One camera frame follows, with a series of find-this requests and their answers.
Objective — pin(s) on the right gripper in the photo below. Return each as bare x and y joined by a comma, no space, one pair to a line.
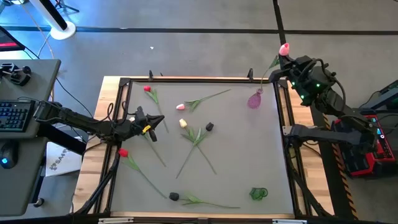
303,74

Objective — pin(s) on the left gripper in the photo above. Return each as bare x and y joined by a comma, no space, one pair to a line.
138,124

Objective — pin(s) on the pink artificial tulip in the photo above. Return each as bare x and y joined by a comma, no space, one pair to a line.
180,106
284,49

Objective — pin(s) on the red artificial tulip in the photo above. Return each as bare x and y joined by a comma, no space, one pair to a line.
147,88
123,152

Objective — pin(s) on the black artificial tulip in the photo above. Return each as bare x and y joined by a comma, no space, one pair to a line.
173,196
209,126

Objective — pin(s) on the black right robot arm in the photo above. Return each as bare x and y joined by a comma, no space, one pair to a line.
339,104

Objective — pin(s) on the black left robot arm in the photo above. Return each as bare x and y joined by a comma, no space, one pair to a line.
77,119

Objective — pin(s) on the purple glass vase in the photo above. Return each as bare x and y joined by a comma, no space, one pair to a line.
254,101

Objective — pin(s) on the green glass vase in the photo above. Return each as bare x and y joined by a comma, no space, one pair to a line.
256,193

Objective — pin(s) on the yellow tag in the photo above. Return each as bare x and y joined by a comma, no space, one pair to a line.
146,128

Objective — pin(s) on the grey table mat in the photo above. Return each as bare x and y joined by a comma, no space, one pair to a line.
233,149

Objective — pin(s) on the black desk crossbar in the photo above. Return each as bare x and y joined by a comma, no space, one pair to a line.
62,140

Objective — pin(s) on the white printed paper sheet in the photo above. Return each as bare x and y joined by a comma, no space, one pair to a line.
60,160

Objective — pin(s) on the dark equipment case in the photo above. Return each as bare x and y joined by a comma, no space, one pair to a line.
392,93

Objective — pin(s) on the grey desk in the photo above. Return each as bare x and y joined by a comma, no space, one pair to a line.
37,81

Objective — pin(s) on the red black power unit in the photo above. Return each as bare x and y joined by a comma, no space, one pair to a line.
370,161

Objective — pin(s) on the black beam with hazard stripe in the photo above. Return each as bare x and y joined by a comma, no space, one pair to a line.
335,186

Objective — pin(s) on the white stand with round base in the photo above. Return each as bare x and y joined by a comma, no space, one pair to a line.
62,31

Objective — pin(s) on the black backlit keyboard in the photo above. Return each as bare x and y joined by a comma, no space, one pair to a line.
15,115

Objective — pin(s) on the black caster wheel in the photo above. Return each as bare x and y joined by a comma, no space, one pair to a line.
38,203

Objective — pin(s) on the black tripod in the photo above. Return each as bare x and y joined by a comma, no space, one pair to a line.
63,4

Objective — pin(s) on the black computer mouse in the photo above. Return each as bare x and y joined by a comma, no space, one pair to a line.
7,155

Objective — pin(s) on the dark monitor with red strip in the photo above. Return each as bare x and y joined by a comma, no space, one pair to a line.
7,40

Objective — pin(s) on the small black frame clamp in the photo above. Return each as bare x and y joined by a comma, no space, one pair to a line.
150,75
250,74

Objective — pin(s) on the black metal table frame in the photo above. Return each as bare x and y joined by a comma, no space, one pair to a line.
202,80

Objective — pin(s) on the silver metal bracket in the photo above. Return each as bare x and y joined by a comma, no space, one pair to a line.
289,221
115,220

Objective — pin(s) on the black clamp mount device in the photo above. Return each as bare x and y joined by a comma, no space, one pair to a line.
17,74

